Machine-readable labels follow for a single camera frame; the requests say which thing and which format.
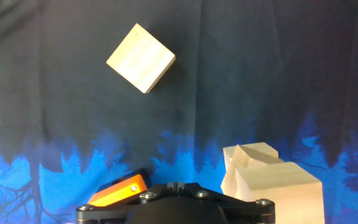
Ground orange square base block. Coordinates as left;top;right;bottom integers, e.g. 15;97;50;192
86;173;149;208

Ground blue mountain print cloth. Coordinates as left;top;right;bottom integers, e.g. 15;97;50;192
0;0;358;224

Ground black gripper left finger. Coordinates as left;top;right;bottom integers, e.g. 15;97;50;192
75;182;177;224

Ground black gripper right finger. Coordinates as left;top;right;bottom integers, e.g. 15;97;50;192
176;182;277;224

